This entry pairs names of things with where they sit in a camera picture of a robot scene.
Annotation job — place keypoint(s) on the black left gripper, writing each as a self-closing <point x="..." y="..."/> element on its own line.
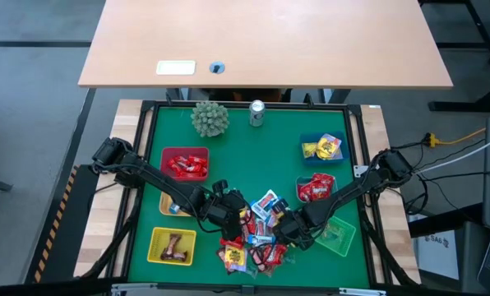
<point x="224" y="207"/>

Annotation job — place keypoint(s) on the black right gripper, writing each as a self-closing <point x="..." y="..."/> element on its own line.
<point x="298" y="226"/>

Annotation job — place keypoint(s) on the red Skittles bag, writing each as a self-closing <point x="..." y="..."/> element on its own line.
<point x="308" y="193"/>
<point x="328" y="181"/>
<point x="275" y="253"/>
<point x="312" y="180"/>

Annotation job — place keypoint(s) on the clear Jolly Rancher packet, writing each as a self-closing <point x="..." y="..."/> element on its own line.
<point x="251" y="271"/>
<point x="289" y="260"/>
<point x="332" y="235"/>

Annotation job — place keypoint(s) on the red KitKat bar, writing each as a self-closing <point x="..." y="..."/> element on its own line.
<point x="197" y="160"/>
<point x="231" y="243"/>
<point x="185" y="168"/>
<point x="193" y="174"/>
<point x="177" y="161"/>
<point x="250" y="222"/>

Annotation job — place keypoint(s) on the yellow Sour Patch bag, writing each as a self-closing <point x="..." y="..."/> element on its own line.
<point x="334" y="141"/>
<point x="235" y="258"/>
<point x="309" y="150"/>
<point x="325" y="154"/>

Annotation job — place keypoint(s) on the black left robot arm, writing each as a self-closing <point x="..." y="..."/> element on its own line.
<point x="154" y="177"/>

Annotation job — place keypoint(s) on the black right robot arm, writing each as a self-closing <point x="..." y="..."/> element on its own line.
<point x="352" y="189"/>

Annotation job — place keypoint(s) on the white PayDay bar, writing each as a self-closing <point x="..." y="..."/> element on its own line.
<point x="260" y="228"/>
<point x="264" y="203"/>

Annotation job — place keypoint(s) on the grey-blue plastic bin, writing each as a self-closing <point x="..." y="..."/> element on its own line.
<point x="297" y="185"/>

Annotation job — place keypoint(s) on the green plastic basket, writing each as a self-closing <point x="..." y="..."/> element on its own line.
<point x="343" y="246"/>

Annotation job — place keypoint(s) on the blue plastic bin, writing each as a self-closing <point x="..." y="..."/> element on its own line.
<point x="304" y="162"/>

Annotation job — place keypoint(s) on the orange plastic bin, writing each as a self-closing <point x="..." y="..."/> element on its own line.
<point x="165" y="207"/>

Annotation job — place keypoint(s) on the yellow plastic basket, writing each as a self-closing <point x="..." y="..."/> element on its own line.
<point x="154" y="246"/>

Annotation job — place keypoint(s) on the red plastic bin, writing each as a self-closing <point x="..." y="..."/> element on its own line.
<point x="165" y="152"/>

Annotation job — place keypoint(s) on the artificial green potted plant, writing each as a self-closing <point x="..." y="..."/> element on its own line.
<point x="210" y="119"/>

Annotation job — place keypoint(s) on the silver Diet Coke can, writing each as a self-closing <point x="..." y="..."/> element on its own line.
<point x="257" y="113"/>

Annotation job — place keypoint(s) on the white labelled box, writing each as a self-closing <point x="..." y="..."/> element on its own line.
<point x="438" y="255"/>

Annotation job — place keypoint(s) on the black yellow striped floor plate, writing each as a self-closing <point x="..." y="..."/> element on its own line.
<point x="52" y="230"/>

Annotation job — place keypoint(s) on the wooden desk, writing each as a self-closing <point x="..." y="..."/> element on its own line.
<point x="269" y="41"/>

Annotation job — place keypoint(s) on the black metal stand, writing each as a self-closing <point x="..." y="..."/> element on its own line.
<point x="454" y="107"/>

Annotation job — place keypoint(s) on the black table frame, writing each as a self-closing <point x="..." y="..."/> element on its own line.
<point x="269" y="103"/>

